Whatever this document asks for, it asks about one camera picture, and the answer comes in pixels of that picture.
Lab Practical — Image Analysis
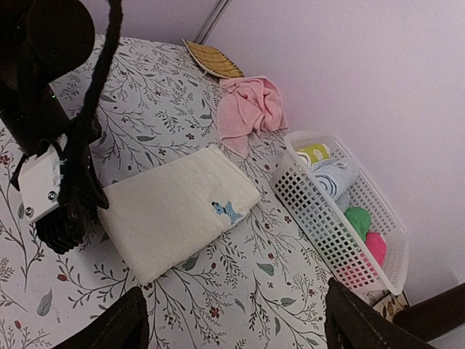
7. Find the green rolled towel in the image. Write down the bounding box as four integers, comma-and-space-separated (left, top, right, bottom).
344, 207, 371, 241

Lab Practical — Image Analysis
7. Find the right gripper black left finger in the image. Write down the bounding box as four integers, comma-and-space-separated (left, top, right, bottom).
54, 286, 149, 349

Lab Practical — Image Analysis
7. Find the pink towel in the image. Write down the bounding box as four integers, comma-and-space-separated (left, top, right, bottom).
217, 76, 288, 159

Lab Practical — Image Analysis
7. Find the floral tablecloth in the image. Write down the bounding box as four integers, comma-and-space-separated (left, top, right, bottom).
1, 39, 331, 348

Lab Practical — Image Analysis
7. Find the left aluminium frame post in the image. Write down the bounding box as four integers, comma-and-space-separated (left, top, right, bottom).
193, 0, 232, 44

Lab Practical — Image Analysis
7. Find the yellow woven mat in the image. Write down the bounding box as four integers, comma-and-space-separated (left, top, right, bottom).
182, 39, 244, 79

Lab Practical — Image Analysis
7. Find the white plastic basket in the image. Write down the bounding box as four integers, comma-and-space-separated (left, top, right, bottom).
270, 131, 409, 294

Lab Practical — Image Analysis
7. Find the cream white towel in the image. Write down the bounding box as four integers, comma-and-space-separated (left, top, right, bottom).
98, 145, 261, 284

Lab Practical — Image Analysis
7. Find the light blue rolled towel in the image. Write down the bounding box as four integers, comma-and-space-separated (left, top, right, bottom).
310, 157, 360, 200

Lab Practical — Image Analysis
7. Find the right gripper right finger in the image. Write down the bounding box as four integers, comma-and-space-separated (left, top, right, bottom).
325, 278, 431, 349

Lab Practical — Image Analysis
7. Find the magenta rolled towel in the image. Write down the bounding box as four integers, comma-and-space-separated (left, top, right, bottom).
365, 232, 387, 266

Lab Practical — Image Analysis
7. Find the yellow dotted rolled towel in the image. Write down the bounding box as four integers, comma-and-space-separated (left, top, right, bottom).
296, 143, 331, 166

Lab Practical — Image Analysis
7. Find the grey blue rolled towel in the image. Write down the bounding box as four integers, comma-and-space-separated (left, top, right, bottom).
335, 190, 350, 213

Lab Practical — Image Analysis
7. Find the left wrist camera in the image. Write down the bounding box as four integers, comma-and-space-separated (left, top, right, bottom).
18, 145, 62, 223

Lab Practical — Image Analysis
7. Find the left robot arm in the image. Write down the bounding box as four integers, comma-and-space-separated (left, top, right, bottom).
1, 1, 123, 254

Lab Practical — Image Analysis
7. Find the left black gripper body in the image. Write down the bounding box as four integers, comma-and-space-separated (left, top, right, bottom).
34, 119, 110, 255

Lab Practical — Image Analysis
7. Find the floral coaster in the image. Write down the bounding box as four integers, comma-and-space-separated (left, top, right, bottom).
363, 291, 410, 322

